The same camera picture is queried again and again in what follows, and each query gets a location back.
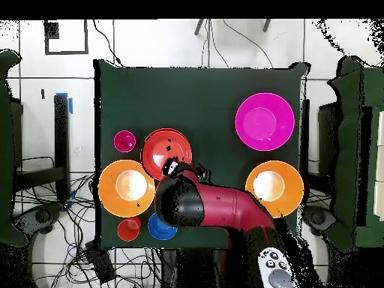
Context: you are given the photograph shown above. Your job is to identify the red plastic bowl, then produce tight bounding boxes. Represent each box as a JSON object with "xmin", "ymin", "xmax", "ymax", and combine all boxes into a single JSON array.
[{"xmin": 140, "ymin": 127, "xmax": 194, "ymax": 181}]

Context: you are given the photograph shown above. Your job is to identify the dark blue plastic bowl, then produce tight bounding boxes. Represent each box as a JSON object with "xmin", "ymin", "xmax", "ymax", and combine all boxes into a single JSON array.
[{"xmin": 147, "ymin": 211, "xmax": 179, "ymax": 242}]

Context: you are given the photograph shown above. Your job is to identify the crimson plastic cup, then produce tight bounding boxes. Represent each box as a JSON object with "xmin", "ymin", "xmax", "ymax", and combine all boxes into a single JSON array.
[{"xmin": 112, "ymin": 129, "xmax": 137, "ymax": 154}]

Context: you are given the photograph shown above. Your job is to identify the dark green tablecloth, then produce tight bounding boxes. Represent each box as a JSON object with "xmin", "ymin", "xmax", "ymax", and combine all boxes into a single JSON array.
[{"xmin": 93, "ymin": 58, "xmax": 310, "ymax": 251}]

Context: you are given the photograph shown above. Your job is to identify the large orange plastic bowl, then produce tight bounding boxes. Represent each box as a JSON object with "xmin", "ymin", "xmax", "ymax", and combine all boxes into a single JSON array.
[
  {"xmin": 244, "ymin": 160, "xmax": 305, "ymax": 219},
  {"xmin": 97, "ymin": 159, "xmax": 156, "ymax": 218}
]

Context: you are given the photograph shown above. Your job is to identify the orange plastic cup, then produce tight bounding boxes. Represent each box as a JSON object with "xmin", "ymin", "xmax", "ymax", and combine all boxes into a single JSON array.
[{"xmin": 116, "ymin": 216, "xmax": 143, "ymax": 242}]

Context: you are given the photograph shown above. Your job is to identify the large pink plastic bowl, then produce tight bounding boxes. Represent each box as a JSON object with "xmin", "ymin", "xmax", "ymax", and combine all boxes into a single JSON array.
[{"xmin": 234, "ymin": 91, "xmax": 296, "ymax": 152}]

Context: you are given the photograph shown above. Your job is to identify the black power strip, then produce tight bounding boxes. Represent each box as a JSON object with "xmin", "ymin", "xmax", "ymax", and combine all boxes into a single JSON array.
[{"xmin": 84, "ymin": 239, "xmax": 117, "ymax": 285}]

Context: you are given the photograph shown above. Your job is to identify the black chair base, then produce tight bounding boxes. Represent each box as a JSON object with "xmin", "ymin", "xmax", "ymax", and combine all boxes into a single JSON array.
[
  {"xmin": 14, "ymin": 203, "xmax": 62, "ymax": 238},
  {"xmin": 302, "ymin": 205, "xmax": 337, "ymax": 236}
]

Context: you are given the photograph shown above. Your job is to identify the green cloth side table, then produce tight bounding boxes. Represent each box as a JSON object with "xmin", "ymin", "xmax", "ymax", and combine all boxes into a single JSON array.
[
  {"xmin": 328, "ymin": 55, "xmax": 384, "ymax": 253},
  {"xmin": 0, "ymin": 49, "xmax": 29, "ymax": 248}
]

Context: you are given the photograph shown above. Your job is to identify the tangle of floor cables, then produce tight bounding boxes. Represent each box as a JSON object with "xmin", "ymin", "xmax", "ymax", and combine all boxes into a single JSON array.
[{"xmin": 14, "ymin": 173, "xmax": 163, "ymax": 288}]

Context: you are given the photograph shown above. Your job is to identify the black metal frame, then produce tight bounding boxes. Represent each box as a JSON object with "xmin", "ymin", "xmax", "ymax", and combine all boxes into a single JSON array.
[{"xmin": 11, "ymin": 92, "xmax": 74, "ymax": 202}]

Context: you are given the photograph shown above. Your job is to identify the camera tripod legs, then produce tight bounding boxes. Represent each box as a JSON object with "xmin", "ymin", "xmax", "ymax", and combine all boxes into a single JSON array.
[{"xmin": 193, "ymin": 19, "xmax": 272, "ymax": 36}]

